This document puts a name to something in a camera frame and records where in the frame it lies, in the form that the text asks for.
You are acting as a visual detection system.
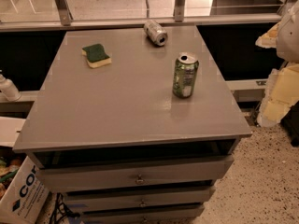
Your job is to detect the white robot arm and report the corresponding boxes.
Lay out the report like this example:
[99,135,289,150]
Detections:
[255,1,299,127]

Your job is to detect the middle grey drawer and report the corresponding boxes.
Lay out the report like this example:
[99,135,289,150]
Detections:
[64,185,215,212]

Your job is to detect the white plastic bottle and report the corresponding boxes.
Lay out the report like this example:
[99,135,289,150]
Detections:
[0,74,21,101]

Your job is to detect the silver 7up can lying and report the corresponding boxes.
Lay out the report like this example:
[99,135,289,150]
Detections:
[144,20,168,47]

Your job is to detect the black cables on floor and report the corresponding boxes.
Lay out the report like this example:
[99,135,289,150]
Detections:
[48,192,82,224]

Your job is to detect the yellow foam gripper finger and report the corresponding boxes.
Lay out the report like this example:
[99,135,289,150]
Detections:
[255,23,279,49]
[257,63,299,127]

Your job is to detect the grey drawer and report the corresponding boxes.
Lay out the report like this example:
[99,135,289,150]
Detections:
[81,204,204,224]
[64,185,215,212]
[37,155,234,193]

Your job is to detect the green soda can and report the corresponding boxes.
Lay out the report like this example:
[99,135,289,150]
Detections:
[172,52,199,99]

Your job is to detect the bottom grey drawer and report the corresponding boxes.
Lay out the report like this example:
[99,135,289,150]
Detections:
[81,204,204,224]

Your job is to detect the metal window rail frame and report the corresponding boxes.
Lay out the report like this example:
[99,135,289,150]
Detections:
[0,0,298,32]

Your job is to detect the grey drawer cabinet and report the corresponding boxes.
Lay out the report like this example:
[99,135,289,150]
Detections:
[12,25,253,224]

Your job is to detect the white cardboard box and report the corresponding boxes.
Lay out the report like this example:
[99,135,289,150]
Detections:
[0,157,49,224]

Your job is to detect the green yellow sponge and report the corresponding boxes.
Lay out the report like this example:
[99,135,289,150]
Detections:
[81,44,112,68]

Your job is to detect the top grey drawer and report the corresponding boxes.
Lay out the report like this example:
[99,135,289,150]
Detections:
[37,155,234,193]

